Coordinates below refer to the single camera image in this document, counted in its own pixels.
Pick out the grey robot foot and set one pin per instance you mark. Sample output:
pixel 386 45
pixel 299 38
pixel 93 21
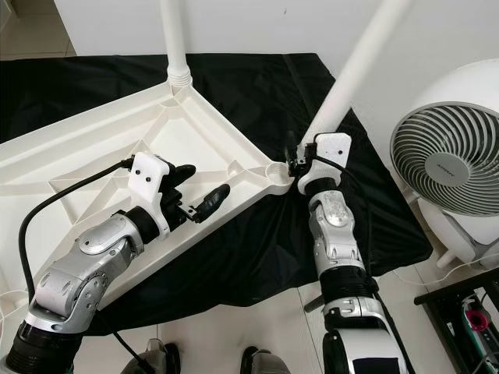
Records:
pixel 156 361
pixel 267 364

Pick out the black metal table leg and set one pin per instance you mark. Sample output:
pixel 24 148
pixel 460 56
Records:
pixel 316 303

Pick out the grey left robot foot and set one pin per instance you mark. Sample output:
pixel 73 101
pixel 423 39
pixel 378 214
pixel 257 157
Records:
pixel 156 361

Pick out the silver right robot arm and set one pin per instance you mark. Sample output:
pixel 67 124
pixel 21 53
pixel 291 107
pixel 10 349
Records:
pixel 335 226

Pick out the black tablecloth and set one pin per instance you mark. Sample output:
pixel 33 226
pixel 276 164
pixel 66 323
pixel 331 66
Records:
pixel 281 249

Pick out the grey right robot foot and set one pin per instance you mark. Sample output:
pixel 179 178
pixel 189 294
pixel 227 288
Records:
pixel 267 364

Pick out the white plastic table top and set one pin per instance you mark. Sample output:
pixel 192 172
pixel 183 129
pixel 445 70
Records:
pixel 47 234

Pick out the black shelf rack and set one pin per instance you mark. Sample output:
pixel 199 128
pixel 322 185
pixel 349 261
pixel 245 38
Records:
pixel 440 304

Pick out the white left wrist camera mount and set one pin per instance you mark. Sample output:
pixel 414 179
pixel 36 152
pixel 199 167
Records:
pixel 148 179

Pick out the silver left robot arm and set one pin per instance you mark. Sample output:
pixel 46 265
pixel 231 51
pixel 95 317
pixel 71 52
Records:
pixel 86 265

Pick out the pink hair dryer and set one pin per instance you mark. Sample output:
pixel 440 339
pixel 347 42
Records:
pixel 477 321

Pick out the white round fan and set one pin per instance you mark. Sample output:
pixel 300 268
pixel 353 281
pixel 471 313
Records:
pixel 440 164

